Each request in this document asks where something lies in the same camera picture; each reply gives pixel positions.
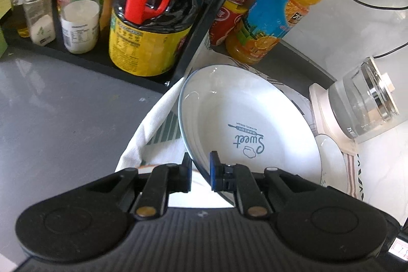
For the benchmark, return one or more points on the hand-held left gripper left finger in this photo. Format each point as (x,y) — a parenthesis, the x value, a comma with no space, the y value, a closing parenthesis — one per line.
(188,170)

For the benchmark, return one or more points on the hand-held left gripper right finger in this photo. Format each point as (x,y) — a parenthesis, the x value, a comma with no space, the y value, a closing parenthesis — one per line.
(215,170)

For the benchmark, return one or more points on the white plate with blue print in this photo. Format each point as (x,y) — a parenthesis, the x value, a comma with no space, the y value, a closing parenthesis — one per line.
(255,106)

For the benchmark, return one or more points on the white striped dish towel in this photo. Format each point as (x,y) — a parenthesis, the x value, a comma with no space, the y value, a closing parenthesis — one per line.
(143,131)

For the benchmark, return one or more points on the plain white plate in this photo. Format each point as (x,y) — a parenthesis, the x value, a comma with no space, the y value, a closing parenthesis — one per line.
(331,157)

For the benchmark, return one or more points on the cream kettle base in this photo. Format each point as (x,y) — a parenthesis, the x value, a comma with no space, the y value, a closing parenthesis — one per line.
(322,112)

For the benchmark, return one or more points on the patterned fringed table mat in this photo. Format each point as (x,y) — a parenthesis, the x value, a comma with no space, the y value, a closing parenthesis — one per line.
(355,170)

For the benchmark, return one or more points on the black metal kitchen rack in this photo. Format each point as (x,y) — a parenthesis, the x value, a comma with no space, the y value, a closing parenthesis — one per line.
(204,20)

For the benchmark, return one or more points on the orange juice bottle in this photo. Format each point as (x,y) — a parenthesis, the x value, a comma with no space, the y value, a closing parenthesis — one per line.
(277,14)

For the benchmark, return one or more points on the white cap seasoning bottle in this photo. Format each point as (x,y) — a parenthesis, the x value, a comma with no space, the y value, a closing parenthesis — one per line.
(79,20)

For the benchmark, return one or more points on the small glass spice jar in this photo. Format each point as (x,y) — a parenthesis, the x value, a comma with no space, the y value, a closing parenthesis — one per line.
(40,23)

